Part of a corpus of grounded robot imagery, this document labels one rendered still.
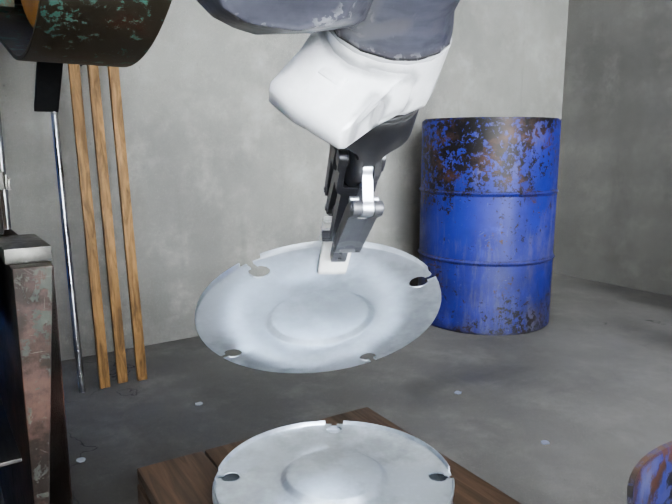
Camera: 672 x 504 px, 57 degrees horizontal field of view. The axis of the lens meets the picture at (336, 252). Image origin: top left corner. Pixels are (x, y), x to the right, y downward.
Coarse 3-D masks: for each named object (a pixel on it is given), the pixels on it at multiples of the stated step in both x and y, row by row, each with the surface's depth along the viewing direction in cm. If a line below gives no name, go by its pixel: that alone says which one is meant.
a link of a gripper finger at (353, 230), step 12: (348, 204) 50; (360, 204) 48; (348, 216) 50; (372, 216) 49; (348, 228) 52; (360, 228) 52; (336, 240) 55; (348, 240) 54; (360, 240) 54; (336, 252) 56
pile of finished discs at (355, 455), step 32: (256, 448) 83; (288, 448) 83; (320, 448) 83; (352, 448) 83; (384, 448) 83; (416, 448) 83; (224, 480) 77; (256, 480) 75; (288, 480) 74; (320, 480) 74; (352, 480) 74; (384, 480) 75; (416, 480) 75; (448, 480) 75
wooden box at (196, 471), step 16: (336, 416) 99; (352, 416) 99; (368, 416) 99; (224, 448) 89; (160, 464) 84; (176, 464) 84; (192, 464) 84; (208, 464) 84; (144, 480) 80; (160, 480) 80; (176, 480) 80; (192, 480) 80; (208, 480) 80; (464, 480) 80; (480, 480) 80; (144, 496) 81; (160, 496) 77; (176, 496) 77; (192, 496) 77; (208, 496) 77; (464, 496) 77; (480, 496) 77; (496, 496) 77
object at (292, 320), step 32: (288, 256) 62; (352, 256) 64; (384, 256) 64; (224, 288) 65; (256, 288) 66; (288, 288) 67; (320, 288) 68; (352, 288) 68; (384, 288) 69; (416, 288) 70; (224, 320) 71; (256, 320) 72; (288, 320) 74; (320, 320) 74; (352, 320) 75; (384, 320) 75; (416, 320) 76; (256, 352) 78; (288, 352) 79; (320, 352) 80; (352, 352) 81; (384, 352) 82
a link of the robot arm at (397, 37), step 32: (224, 0) 34; (256, 0) 34; (288, 0) 34; (320, 0) 34; (352, 0) 34; (384, 0) 36; (416, 0) 36; (448, 0) 37; (256, 32) 37; (288, 32) 37; (352, 32) 39; (384, 32) 38; (416, 32) 38; (448, 32) 40
